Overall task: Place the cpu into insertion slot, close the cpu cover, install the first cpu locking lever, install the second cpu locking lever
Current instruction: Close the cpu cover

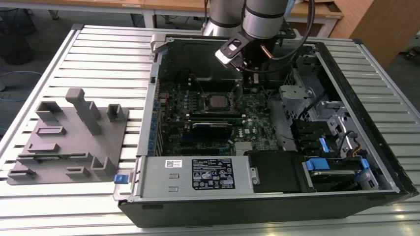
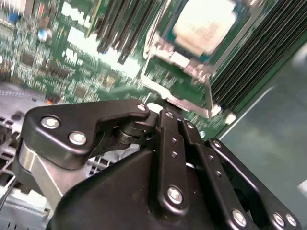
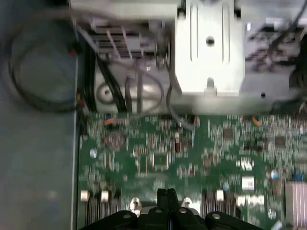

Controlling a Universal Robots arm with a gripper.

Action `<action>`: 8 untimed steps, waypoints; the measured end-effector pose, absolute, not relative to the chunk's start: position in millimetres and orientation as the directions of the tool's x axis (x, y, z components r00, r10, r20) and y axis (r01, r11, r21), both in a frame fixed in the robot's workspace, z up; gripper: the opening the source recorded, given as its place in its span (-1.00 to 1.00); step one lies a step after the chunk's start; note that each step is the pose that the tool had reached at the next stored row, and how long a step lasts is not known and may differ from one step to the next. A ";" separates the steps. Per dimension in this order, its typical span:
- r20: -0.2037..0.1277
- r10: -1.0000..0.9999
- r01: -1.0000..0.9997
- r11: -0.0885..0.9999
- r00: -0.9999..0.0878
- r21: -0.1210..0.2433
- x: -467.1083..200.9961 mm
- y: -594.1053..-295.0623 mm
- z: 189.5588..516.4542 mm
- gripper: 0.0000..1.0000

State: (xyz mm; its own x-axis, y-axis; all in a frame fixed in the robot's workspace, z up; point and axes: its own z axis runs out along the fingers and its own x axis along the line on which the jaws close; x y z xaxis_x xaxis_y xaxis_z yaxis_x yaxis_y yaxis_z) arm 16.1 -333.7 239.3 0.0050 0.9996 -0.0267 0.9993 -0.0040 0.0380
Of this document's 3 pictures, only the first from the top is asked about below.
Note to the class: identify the silver CPU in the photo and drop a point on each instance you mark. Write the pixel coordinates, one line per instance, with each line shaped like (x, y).
(218, 100)

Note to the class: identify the CPU socket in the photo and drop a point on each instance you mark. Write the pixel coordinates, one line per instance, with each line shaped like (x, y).
(207, 108)

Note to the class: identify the black RAM slot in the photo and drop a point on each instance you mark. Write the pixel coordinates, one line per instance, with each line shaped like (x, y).
(217, 115)
(217, 120)

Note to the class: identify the silver metal drive cage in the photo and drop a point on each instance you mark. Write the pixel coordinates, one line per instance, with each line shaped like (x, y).
(295, 92)

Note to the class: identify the green motherboard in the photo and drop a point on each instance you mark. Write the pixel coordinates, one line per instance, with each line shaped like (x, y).
(263, 127)

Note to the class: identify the black graphics card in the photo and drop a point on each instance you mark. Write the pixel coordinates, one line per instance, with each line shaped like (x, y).
(211, 132)

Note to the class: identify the silver chipset heatsink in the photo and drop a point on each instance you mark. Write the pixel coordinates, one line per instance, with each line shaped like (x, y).
(245, 146)

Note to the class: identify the wooden cabinet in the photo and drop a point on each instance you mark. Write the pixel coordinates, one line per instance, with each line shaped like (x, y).
(387, 24)

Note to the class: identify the blue plastic clip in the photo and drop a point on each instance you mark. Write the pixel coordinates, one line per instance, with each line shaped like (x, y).
(365, 163)
(323, 145)

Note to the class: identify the blue disk carrier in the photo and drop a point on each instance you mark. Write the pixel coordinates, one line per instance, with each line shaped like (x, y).
(315, 164)

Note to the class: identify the white code sticker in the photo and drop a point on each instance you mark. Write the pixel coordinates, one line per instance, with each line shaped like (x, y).
(174, 163)

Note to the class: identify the black power supply label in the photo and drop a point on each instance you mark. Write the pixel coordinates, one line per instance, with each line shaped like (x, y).
(214, 177)

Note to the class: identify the silver hard disk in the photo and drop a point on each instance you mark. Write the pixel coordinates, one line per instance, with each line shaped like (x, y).
(331, 172)

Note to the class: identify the grey metal power supply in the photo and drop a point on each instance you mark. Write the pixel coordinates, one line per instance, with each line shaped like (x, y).
(151, 182)

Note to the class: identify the black PC case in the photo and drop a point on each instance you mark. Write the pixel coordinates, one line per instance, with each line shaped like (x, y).
(230, 211)

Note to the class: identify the blue case latch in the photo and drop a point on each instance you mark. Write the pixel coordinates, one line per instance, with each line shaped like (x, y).
(121, 179)

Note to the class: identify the grey parts rack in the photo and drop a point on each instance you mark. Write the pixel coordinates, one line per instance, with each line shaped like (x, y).
(75, 147)

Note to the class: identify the green RAM stick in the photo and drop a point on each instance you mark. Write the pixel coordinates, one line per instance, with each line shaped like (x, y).
(50, 157)

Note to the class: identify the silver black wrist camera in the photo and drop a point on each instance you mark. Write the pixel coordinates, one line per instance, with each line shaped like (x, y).
(230, 51)

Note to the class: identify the wooden desk white frame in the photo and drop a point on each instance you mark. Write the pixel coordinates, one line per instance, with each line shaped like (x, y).
(82, 2)
(329, 13)

